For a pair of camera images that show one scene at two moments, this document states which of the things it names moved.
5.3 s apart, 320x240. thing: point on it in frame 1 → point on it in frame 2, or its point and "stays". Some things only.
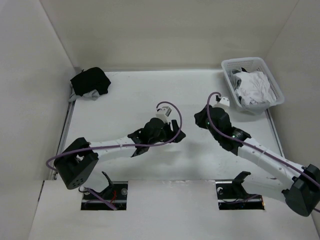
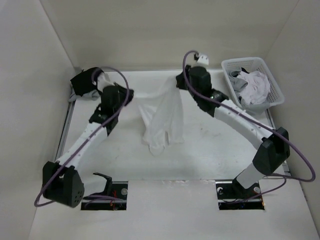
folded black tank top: (93, 78) stays
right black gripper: (200, 117) → (180, 81)
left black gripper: (170, 133) → (124, 91)
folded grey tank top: (93, 95) stays
